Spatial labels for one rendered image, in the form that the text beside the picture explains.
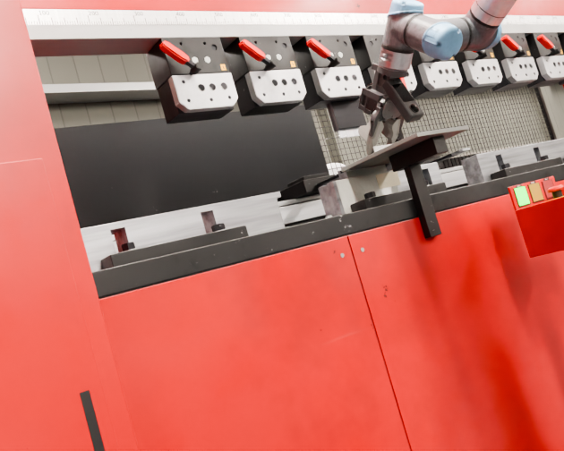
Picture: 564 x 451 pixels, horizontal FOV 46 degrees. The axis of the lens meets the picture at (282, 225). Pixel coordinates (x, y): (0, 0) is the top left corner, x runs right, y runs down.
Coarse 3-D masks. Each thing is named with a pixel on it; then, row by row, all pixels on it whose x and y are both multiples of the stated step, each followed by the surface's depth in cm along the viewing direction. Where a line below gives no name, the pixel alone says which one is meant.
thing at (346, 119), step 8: (328, 104) 171; (336, 104) 171; (344, 104) 173; (352, 104) 175; (336, 112) 171; (344, 112) 172; (352, 112) 174; (360, 112) 176; (336, 120) 170; (344, 120) 172; (352, 120) 173; (360, 120) 175; (336, 128) 171; (344, 128) 171; (352, 128) 173; (344, 136) 172; (352, 136) 173
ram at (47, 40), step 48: (48, 0) 130; (96, 0) 136; (144, 0) 143; (192, 0) 150; (240, 0) 157; (288, 0) 166; (336, 0) 176; (384, 0) 187; (432, 0) 199; (528, 0) 229; (48, 48) 133; (96, 48) 139; (144, 48) 146
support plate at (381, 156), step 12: (420, 132) 146; (432, 132) 148; (444, 132) 150; (456, 132) 155; (396, 144) 150; (408, 144) 152; (372, 156) 157; (384, 156) 160; (348, 168) 164; (360, 168) 169
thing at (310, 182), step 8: (304, 176) 186; (312, 176) 188; (320, 176) 189; (328, 176) 189; (336, 176) 180; (288, 184) 191; (296, 184) 187; (304, 184) 184; (312, 184) 186; (320, 184) 185; (288, 192) 190; (296, 192) 187; (304, 192) 184; (312, 192) 187
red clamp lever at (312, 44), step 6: (306, 42) 163; (312, 42) 162; (318, 42) 163; (312, 48) 163; (318, 48) 163; (324, 48) 163; (318, 54) 164; (324, 54) 164; (330, 54) 165; (330, 60) 166; (336, 60) 165; (330, 66) 167
